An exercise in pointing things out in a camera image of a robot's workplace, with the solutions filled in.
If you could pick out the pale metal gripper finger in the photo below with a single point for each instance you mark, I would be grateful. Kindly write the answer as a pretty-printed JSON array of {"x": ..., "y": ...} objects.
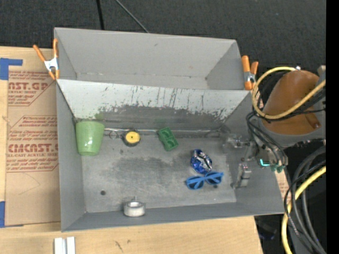
[
  {"x": 243, "y": 174},
  {"x": 237, "y": 142}
]

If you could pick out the crumpled blue and silver packet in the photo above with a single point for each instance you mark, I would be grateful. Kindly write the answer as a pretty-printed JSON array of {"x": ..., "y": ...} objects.
[{"x": 200, "y": 161}]

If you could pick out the blue sunglasses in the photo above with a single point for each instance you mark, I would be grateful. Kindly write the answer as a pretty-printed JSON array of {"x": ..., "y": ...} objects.
[{"x": 197, "y": 182}]

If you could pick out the green toy block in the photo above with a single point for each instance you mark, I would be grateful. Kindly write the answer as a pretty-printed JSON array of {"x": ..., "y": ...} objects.
[{"x": 168, "y": 139}]

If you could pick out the grey metal bin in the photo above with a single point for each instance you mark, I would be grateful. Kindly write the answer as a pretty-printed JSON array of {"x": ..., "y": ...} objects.
[{"x": 159, "y": 173}]

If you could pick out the yellow and black round tape measure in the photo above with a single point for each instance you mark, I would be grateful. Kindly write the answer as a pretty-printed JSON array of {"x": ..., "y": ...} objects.
[{"x": 131, "y": 137}]

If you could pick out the silver tape roll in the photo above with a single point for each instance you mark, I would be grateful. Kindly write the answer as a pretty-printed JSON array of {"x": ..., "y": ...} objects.
[{"x": 134, "y": 209}]

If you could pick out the green plastic cup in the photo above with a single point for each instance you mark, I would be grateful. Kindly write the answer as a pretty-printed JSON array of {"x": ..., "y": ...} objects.
[{"x": 89, "y": 138}]

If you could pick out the brown cardboard board, red print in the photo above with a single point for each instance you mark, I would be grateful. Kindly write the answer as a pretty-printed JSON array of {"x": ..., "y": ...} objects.
[{"x": 29, "y": 141}]

